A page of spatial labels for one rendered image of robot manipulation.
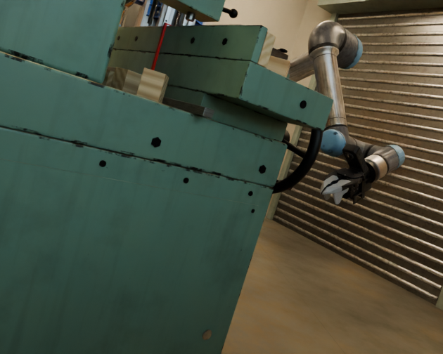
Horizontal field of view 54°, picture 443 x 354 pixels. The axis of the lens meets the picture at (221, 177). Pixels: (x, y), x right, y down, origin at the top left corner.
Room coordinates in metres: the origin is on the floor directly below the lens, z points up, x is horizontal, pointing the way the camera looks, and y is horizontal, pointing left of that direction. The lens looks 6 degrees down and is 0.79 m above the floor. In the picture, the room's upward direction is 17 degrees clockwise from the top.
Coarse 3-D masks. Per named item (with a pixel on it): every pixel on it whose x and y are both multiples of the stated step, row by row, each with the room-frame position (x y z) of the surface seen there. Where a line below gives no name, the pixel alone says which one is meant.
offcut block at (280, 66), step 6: (270, 60) 0.76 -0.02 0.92; (276, 60) 0.75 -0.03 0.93; (282, 60) 0.75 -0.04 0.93; (288, 60) 0.75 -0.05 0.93; (270, 66) 0.75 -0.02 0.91; (276, 66) 0.75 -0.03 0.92; (282, 66) 0.75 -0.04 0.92; (288, 66) 0.76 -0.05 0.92; (276, 72) 0.75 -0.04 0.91; (282, 72) 0.75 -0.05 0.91
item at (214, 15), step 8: (160, 0) 0.90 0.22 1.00; (168, 0) 0.89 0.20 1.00; (176, 0) 0.87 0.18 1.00; (184, 0) 0.88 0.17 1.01; (192, 0) 0.89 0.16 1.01; (200, 0) 0.90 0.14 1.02; (208, 0) 0.91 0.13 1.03; (216, 0) 0.92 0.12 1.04; (224, 0) 0.93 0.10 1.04; (176, 8) 0.93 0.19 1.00; (184, 8) 0.91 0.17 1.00; (192, 8) 0.89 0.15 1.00; (200, 8) 0.90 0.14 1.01; (208, 8) 0.91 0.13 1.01; (216, 8) 0.92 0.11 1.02; (192, 16) 0.92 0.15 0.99; (200, 16) 0.94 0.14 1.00; (208, 16) 0.92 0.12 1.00; (216, 16) 0.93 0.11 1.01
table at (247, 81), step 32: (128, 64) 1.01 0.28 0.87; (160, 64) 0.89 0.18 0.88; (192, 64) 0.80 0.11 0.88; (224, 64) 0.72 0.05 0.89; (256, 64) 0.68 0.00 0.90; (224, 96) 0.71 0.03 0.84; (256, 96) 0.69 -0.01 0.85; (288, 96) 0.74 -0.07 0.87; (320, 96) 0.78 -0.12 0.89; (320, 128) 0.80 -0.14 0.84
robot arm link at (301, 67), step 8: (344, 40) 1.50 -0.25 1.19; (352, 40) 1.53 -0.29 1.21; (344, 48) 1.51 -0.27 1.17; (352, 48) 1.54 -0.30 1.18; (360, 48) 1.57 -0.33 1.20; (304, 56) 1.64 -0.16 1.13; (344, 56) 1.54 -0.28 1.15; (352, 56) 1.56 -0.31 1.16; (360, 56) 1.58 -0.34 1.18; (296, 64) 1.66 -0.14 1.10; (304, 64) 1.64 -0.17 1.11; (312, 64) 1.62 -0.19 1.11; (344, 64) 1.58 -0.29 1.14; (352, 64) 1.59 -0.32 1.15; (288, 72) 1.69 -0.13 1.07; (296, 72) 1.67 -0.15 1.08; (304, 72) 1.66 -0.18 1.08; (312, 72) 1.65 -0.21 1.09; (296, 80) 1.70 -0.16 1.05
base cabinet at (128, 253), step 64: (0, 128) 0.55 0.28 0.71; (0, 192) 0.56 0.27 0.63; (64, 192) 0.61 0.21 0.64; (128, 192) 0.67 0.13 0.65; (192, 192) 0.74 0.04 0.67; (256, 192) 0.83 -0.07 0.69; (0, 256) 0.57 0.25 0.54; (64, 256) 0.62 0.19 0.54; (128, 256) 0.69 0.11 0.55; (192, 256) 0.77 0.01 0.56; (0, 320) 0.58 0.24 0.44; (64, 320) 0.64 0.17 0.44; (128, 320) 0.71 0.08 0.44; (192, 320) 0.80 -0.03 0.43
